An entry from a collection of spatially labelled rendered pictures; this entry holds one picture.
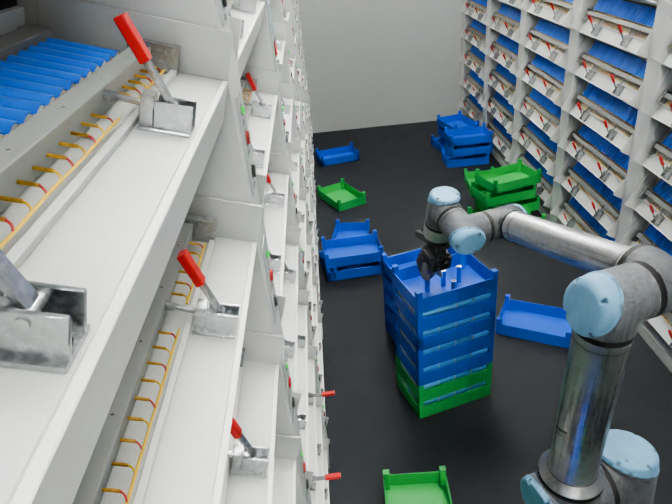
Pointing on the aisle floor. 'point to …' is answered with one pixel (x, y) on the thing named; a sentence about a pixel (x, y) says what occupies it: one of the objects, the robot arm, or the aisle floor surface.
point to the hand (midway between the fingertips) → (427, 274)
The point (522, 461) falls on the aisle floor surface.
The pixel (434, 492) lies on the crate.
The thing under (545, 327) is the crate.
